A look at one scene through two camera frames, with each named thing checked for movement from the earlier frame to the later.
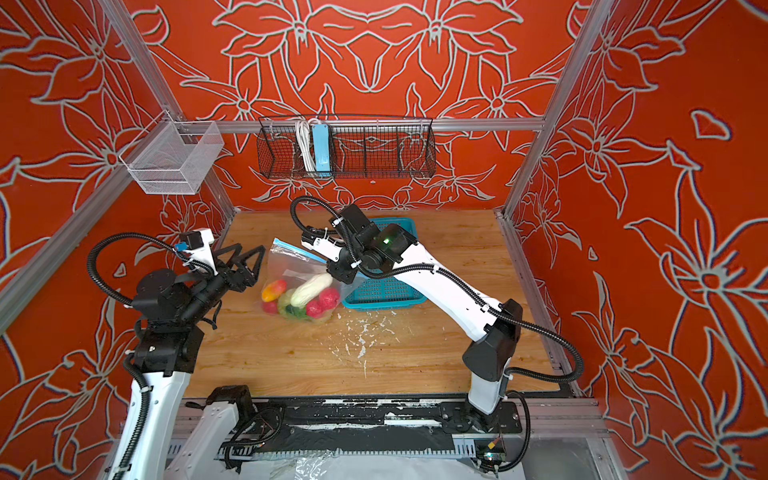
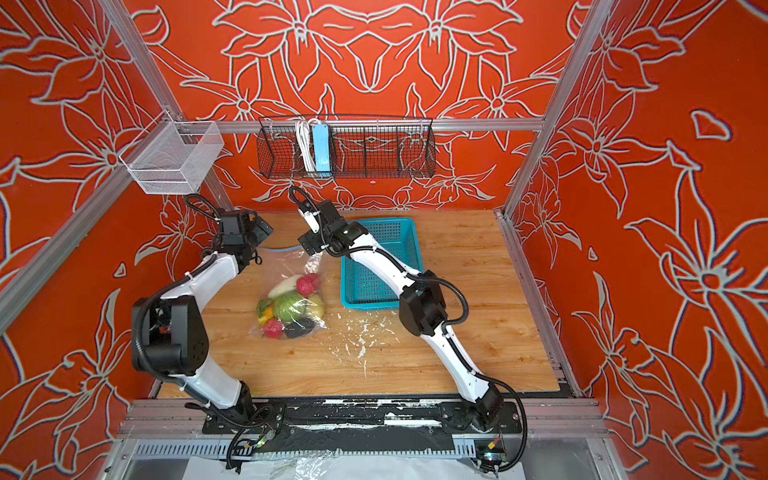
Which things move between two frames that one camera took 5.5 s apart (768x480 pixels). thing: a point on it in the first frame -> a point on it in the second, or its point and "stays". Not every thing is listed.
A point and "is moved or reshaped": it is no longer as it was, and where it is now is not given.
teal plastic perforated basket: x=375 y=291 stays
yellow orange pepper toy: x=273 y=290 -> x=267 y=315
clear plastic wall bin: x=173 y=157 stays
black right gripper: x=341 y=272 -> x=314 y=243
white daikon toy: x=308 y=290 -> x=285 y=286
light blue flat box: x=320 y=135 stays
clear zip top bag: x=300 y=288 is moved or reshaped
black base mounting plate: x=431 y=416 stays
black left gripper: x=248 y=278 -> x=261 y=231
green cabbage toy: x=287 y=309 stays
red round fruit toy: x=329 y=297 -> x=308 y=284
